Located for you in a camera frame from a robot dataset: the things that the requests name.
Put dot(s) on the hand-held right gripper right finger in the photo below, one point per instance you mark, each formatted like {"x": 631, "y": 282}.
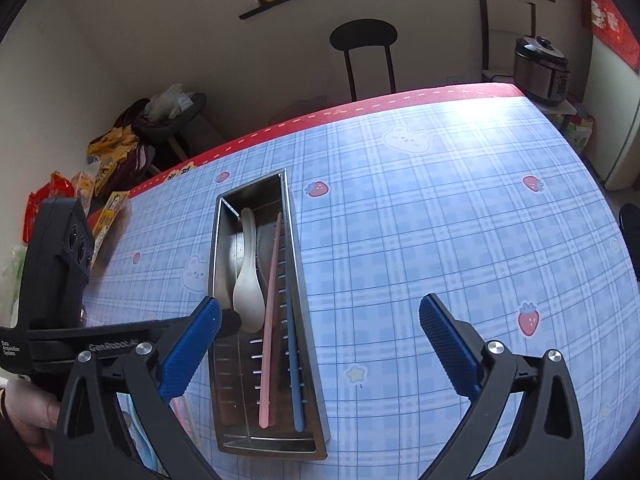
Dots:
{"x": 447, "y": 347}

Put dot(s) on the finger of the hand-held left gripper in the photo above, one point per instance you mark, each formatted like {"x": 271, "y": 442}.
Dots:
{"x": 230, "y": 322}

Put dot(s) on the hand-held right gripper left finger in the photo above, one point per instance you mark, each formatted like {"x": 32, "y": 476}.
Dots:
{"x": 192, "y": 345}

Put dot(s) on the white spoon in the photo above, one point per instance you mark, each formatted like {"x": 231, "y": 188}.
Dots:
{"x": 248, "y": 290}

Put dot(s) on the pink chopstick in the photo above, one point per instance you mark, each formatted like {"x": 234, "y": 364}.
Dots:
{"x": 270, "y": 330}

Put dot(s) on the stainless steel utensil tray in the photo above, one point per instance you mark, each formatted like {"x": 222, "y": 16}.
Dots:
{"x": 240, "y": 385}

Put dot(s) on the blue chopstick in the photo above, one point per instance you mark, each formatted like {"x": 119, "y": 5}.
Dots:
{"x": 295, "y": 385}

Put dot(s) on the person's left hand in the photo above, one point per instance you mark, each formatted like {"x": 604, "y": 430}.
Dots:
{"x": 35, "y": 405}

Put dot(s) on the pale green plastic bag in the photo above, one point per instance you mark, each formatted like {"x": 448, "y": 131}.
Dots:
{"x": 12, "y": 280}

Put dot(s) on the red snack bag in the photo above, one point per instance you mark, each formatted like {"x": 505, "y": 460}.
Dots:
{"x": 45, "y": 205}

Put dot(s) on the yellow snack packet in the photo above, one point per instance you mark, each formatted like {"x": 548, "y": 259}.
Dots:
{"x": 112, "y": 210}

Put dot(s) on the pile of yellow bags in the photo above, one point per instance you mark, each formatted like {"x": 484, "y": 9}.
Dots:
{"x": 112, "y": 152}

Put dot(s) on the blue plaid tablecloth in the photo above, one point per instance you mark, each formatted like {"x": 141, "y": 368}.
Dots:
{"x": 425, "y": 210}

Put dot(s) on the dark red garment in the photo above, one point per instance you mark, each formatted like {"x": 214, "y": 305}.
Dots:
{"x": 142, "y": 160}

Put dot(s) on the black round stool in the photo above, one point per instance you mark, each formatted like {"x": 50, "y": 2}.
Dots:
{"x": 362, "y": 35}
{"x": 192, "y": 130}

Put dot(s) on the crumpled clear plastic bag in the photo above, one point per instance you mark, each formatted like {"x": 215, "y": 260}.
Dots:
{"x": 167, "y": 100}

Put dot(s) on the black round-back chair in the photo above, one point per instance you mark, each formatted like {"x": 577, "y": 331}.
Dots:
{"x": 631, "y": 220}

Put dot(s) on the green printed bag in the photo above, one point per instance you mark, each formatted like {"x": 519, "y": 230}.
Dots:
{"x": 580, "y": 135}

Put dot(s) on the white fridge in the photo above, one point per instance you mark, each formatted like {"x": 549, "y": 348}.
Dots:
{"x": 625, "y": 160}

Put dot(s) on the white side table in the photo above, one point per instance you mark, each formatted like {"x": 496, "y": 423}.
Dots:
{"x": 500, "y": 78}

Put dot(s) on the silver and black rice cooker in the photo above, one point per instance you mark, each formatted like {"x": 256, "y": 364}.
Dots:
{"x": 540, "y": 70}

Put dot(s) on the red printed cloth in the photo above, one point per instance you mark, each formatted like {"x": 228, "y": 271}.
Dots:
{"x": 615, "y": 20}

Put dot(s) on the black metal frame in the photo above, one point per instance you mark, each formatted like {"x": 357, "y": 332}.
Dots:
{"x": 483, "y": 35}

